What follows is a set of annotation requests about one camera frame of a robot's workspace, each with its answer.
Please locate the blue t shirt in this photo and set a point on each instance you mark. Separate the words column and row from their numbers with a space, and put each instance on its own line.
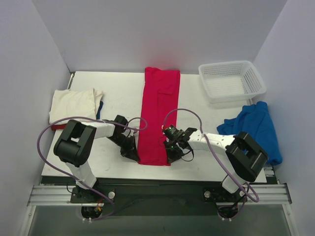
column 256, row 121

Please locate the red folded t shirt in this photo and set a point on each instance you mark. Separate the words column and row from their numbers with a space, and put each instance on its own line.
column 58, row 127

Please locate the red t shirt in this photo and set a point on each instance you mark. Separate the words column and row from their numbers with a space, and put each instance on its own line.
column 58, row 127
column 160, row 96

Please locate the navy folded t shirt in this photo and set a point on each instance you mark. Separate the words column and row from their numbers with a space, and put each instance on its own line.
column 99, row 110

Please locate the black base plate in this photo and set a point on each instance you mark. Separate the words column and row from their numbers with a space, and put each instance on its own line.
column 106, row 207

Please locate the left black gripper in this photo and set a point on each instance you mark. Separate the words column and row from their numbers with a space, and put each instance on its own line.
column 128, row 148

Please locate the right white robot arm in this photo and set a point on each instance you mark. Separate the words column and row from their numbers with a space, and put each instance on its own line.
column 246, row 156

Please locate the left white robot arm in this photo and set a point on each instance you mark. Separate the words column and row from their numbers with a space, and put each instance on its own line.
column 74, row 146

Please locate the cream folded t shirt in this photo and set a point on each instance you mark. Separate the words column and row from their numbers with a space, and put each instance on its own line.
column 70, row 103

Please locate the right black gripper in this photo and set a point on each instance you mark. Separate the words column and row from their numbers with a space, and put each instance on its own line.
column 173, row 152

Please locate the aluminium mounting rail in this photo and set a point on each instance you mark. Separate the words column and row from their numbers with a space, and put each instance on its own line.
column 58, row 195

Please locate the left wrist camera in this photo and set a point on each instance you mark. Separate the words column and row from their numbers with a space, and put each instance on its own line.
column 120, row 121

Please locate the white perforated plastic basket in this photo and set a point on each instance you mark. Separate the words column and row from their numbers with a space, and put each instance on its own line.
column 231, row 81

